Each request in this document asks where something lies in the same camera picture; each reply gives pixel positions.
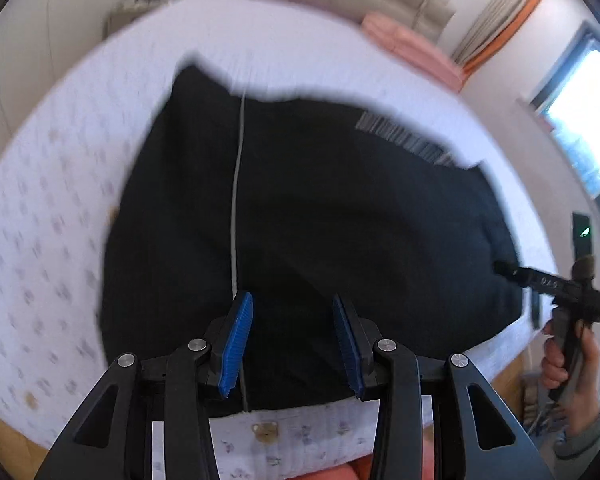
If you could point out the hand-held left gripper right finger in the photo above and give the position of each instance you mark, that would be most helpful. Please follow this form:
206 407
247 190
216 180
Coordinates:
347 345

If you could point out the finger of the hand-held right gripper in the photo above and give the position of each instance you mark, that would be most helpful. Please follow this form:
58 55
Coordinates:
507 270

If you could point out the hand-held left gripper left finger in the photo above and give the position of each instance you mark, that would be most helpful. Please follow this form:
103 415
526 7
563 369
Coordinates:
237 340

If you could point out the black jacket with reflective piping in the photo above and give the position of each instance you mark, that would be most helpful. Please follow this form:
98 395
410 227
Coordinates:
355 235

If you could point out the person's right forearm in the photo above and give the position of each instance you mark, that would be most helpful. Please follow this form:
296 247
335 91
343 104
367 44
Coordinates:
585 435

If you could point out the person's right hand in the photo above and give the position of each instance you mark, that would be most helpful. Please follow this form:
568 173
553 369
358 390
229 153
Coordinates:
587 380

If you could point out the pink cloth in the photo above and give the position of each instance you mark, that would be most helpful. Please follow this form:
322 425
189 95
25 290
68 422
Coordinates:
350 471

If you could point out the window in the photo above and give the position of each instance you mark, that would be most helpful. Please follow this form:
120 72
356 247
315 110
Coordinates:
585 120

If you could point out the bed with white patterned sheet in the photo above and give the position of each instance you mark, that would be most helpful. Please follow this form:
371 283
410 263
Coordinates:
55 185

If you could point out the pink folded blanket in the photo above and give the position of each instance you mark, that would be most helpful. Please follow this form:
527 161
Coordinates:
410 42

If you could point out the beige curtain with orange edge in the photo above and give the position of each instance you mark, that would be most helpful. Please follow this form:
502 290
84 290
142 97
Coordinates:
500 15

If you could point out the bedside table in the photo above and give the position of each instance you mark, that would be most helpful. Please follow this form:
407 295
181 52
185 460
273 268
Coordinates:
130 12

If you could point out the black wall device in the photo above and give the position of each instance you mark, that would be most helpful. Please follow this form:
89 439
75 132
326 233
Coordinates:
582 235

